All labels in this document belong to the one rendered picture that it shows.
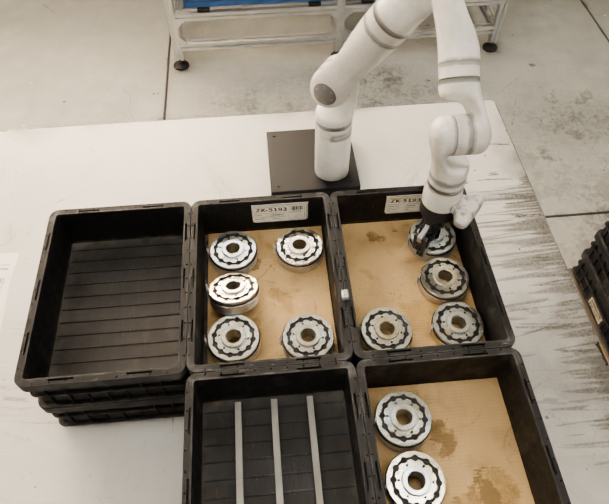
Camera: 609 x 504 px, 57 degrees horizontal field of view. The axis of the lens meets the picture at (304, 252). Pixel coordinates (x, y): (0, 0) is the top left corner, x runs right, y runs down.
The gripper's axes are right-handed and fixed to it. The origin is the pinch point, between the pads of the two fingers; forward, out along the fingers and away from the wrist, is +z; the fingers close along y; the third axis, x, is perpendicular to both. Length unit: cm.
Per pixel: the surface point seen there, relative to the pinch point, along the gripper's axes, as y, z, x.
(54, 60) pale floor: -54, 85, -238
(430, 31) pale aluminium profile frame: -175, 73, -81
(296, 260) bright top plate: 20.3, 1.0, -20.8
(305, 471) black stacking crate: 54, 4, 6
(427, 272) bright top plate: 6.3, 1.2, 3.5
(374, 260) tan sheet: 8.5, 4.0, -8.0
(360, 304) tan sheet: 19.8, 4.0, -4.4
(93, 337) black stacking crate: 58, 4, -44
